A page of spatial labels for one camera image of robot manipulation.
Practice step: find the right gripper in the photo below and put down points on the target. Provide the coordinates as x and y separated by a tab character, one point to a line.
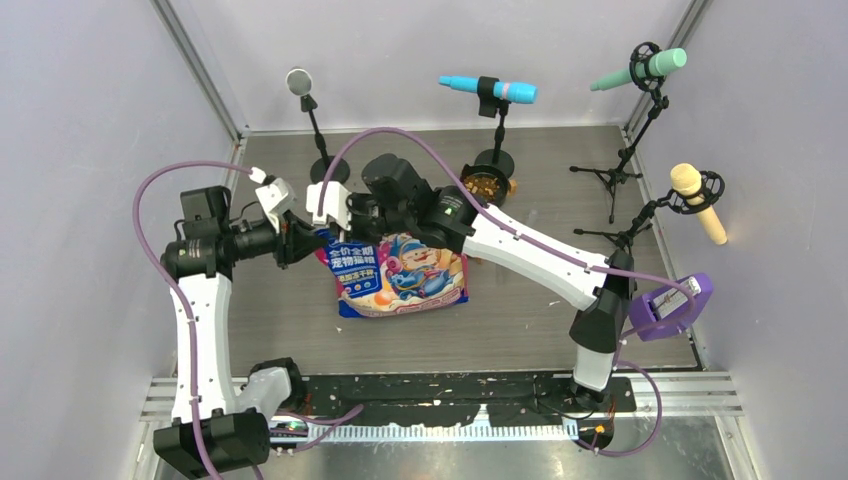
355	202

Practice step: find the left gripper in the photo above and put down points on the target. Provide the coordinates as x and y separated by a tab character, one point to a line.
297	239

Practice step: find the colourful pet food bag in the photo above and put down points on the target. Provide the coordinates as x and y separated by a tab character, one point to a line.
400	275

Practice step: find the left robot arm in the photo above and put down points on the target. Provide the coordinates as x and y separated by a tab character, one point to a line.
217	426

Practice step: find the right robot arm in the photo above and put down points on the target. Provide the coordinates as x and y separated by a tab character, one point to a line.
398	200

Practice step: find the far black pet bowl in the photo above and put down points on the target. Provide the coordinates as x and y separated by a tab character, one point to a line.
509	184

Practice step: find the kibble in far bowl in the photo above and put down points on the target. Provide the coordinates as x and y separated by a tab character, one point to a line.
486	186

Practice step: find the round silver microphone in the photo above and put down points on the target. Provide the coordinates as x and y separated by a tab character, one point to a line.
299	82

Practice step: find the yellow microphone tripod stand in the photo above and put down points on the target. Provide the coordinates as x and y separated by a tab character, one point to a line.
643	221

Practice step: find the purple metronome box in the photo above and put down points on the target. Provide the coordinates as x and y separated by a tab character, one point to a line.
665	313

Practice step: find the green microphone tripod stand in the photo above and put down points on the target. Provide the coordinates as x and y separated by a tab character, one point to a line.
613	177

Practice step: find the yellow microphone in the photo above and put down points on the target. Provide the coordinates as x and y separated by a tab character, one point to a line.
700	191

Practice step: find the green microphone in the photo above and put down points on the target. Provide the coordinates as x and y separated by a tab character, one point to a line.
655	66

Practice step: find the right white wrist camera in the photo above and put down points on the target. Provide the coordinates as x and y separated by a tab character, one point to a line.
326	202

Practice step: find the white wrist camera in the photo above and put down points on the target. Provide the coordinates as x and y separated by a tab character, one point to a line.
326	202
276	196

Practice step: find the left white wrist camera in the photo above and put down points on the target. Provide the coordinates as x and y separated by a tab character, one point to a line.
276	196

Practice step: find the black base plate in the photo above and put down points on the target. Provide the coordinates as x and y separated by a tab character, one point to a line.
509	399

